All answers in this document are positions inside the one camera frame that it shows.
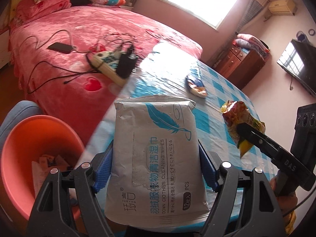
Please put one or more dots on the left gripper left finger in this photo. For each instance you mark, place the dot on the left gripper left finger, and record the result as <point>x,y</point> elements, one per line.
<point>51,214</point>

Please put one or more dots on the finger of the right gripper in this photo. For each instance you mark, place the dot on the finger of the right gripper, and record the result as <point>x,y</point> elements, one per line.
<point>299,171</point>

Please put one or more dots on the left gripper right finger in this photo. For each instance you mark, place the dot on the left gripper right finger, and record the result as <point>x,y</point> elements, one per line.
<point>245,204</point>

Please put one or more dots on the yellow red snack bag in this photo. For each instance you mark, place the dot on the yellow red snack bag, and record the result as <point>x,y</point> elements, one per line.
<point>235,113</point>

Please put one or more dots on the white wet wipes pack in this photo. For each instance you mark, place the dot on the white wet wipes pack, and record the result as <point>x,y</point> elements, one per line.
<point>156,179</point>

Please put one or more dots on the blue snack wrapper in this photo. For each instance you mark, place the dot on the blue snack wrapper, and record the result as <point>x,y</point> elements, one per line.
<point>195,86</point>

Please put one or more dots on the orange plastic trash bin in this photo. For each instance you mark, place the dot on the orange plastic trash bin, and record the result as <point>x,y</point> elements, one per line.
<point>30,139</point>

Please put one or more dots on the person's hand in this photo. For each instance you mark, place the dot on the person's hand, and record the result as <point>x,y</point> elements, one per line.
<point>283,186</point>

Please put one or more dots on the white paper box in bin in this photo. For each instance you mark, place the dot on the white paper box in bin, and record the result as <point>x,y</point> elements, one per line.
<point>42,167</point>

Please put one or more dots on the brown wooden dresser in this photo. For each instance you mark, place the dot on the brown wooden dresser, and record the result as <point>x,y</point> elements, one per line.
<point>240,66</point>

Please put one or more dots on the folded bedding on dresser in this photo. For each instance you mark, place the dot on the folded bedding on dresser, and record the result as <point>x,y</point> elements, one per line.
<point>250,42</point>

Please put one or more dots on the blue checkered tablecloth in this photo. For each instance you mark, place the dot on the blue checkered tablecloth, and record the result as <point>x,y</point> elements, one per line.
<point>158,75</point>

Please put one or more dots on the red bed with blanket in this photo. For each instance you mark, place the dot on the red bed with blanket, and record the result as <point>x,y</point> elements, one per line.
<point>57,82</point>

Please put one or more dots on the beige power strip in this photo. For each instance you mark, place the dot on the beige power strip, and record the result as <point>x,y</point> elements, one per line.
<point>107,62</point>

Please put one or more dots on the black smartphone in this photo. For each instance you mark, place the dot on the black smartphone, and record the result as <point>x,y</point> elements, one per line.
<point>61,48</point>

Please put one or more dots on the black power adapter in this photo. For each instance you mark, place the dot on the black power adapter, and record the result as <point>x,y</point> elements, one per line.
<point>127,62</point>

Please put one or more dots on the folded pink blanket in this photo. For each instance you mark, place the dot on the folded pink blanket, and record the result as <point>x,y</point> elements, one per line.
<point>28,10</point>

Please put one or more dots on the wall television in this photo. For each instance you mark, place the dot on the wall television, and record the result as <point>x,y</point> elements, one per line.
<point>298,60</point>

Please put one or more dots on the wall air conditioner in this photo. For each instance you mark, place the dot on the wall air conditioner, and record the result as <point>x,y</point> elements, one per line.
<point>283,8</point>

